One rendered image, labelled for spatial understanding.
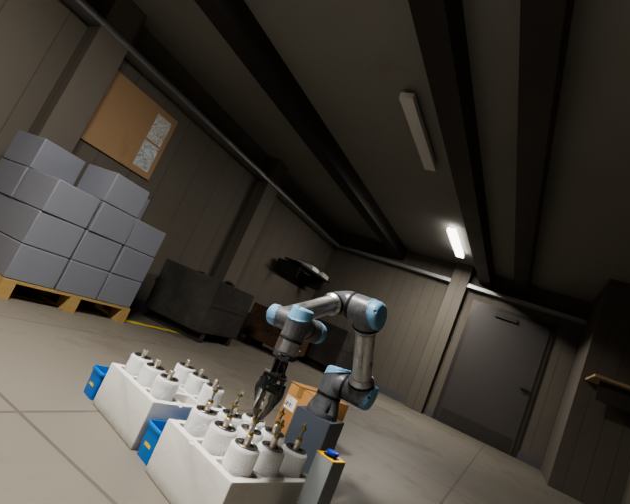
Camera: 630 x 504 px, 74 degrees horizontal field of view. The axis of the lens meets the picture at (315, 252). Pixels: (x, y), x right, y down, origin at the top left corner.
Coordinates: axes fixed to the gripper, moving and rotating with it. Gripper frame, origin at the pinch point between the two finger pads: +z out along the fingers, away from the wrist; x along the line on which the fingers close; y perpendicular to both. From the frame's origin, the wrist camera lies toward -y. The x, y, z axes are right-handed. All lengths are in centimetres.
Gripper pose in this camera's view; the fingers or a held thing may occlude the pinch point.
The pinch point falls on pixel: (259, 414)
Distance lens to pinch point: 140.0
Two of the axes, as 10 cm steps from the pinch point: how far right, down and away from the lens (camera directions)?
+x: 9.2, 3.9, -0.6
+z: -3.9, 9.1, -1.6
